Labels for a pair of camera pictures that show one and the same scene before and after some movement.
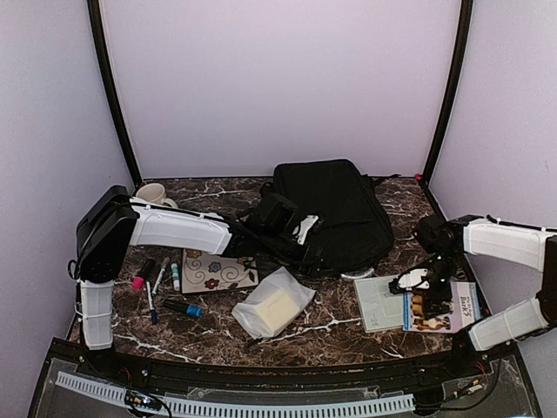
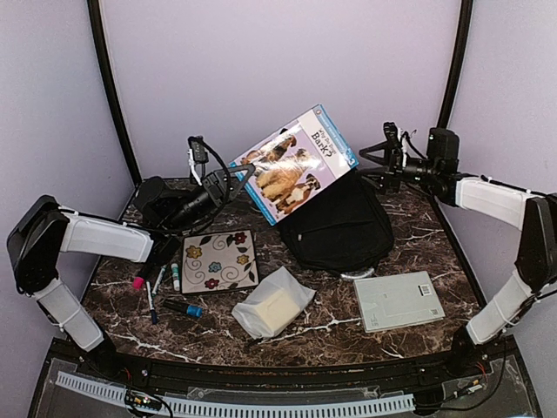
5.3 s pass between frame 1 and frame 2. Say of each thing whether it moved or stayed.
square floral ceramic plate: stayed
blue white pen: stayed
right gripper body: moved
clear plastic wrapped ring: stayed
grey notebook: stayed
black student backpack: stayed
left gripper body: moved
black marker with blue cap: stayed
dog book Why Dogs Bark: moved
